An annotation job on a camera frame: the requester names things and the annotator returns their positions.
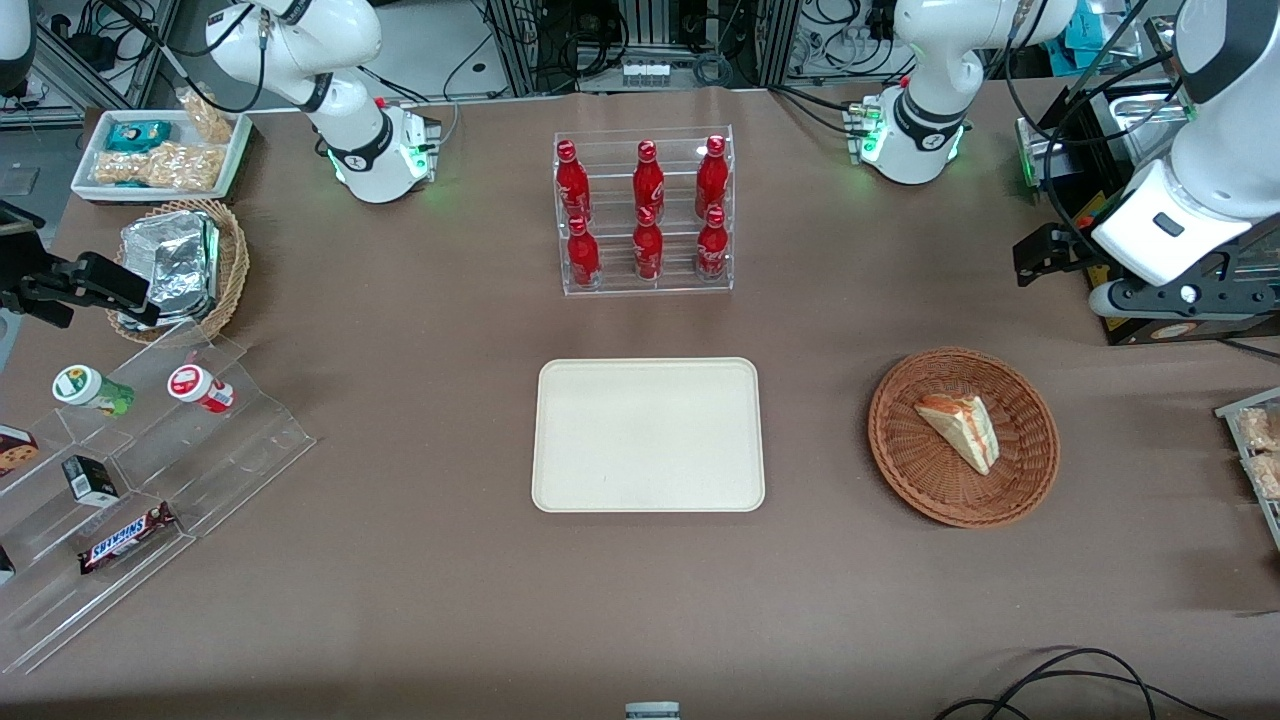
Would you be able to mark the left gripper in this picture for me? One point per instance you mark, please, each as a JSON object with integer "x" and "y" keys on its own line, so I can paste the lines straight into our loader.
{"x": 1072, "y": 249}

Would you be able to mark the triangular sandwich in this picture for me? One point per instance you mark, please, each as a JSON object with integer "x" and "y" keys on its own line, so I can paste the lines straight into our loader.
{"x": 965, "y": 428}

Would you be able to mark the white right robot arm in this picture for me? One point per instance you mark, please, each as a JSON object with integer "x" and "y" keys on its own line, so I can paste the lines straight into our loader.
{"x": 300, "y": 40}

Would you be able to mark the wicker basket with foil containers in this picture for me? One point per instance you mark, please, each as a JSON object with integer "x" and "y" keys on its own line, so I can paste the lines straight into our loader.
{"x": 232, "y": 260}

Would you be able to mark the white rectangular snack tray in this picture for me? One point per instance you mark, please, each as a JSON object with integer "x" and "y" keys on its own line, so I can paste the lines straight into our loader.
{"x": 235, "y": 150}

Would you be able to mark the grey tray with snacks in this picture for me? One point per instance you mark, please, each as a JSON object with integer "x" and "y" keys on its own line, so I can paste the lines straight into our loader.
{"x": 1232, "y": 410}

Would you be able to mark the round brown wicker basket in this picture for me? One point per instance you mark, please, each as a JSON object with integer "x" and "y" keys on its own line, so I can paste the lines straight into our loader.
{"x": 920, "y": 480}

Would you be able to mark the cream plastic tray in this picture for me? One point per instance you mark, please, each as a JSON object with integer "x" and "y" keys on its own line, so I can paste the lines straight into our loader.
{"x": 648, "y": 435}

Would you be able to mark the foil food container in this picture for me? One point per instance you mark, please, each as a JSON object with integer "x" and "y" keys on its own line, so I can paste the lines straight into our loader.
{"x": 190, "y": 318}
{"x": 170, "y": 260}

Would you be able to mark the green lid cup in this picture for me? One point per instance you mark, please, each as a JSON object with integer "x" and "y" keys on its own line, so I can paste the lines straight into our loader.
{"x": 80, "y": 385}

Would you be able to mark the black yellow control box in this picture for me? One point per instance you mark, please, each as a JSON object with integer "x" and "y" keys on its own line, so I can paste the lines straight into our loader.
{"x": 1140, "y": 330}

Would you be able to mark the clear bag of nuts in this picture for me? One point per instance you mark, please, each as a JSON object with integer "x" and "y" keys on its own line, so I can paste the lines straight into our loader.
{"x": 208, "y": 118}
{"x": 185, "y": 167}
{"x": 118, "y": 168}

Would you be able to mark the red lid cup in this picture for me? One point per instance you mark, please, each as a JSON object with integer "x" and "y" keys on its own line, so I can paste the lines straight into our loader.
{"x": 192, "y": 383}

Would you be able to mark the teal snack packet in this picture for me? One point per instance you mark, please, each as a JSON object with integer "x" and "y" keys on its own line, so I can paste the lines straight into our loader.
{"x": 138, "y": 135}

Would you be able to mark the brown cookie box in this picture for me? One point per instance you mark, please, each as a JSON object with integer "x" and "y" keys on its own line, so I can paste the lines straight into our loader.
{"x": 15, "y": 452}

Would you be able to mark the small black box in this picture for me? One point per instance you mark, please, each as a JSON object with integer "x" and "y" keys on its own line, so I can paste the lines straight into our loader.
{"x": 90, "y": 480}

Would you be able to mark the clear acrylic stepped display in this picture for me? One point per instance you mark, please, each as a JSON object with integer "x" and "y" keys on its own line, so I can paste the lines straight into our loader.
{"x": 230, "y": 450}

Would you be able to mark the teal cardboard box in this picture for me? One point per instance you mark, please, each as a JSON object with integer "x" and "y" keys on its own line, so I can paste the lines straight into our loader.
{"x": 1082, "y": 40}

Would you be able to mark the Snickers chocolate bar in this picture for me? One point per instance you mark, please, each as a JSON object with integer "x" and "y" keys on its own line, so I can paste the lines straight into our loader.
{"x": 125, "y": 540}

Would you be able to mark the clear bag of crackers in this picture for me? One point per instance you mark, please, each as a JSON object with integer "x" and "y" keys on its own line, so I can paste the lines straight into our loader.
{"x": 1262, "y": 430}
{"x": 1268, "y": 476}

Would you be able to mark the red cola bottle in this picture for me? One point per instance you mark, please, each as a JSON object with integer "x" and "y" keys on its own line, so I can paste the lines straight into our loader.
{"x": 712, "y": 248}
{"x": 711, "y": 175}
{"x": 570, "y": 180}
{"x": 648, "y": 250}
{"x": 583, "y": 258}
{"x": 648, "y": 180}

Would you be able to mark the clear acrylic bottle rack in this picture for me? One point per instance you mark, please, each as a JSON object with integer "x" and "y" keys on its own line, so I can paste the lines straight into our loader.
{"x": 610, "y": 200}

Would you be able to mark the small grey device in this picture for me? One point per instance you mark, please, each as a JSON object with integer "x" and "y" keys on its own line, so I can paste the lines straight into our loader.
{"x": 652, "y": 711}

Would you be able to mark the aluminium frame rack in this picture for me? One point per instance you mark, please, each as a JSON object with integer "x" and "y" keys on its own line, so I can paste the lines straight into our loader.
{"x": 520, "y": 40}

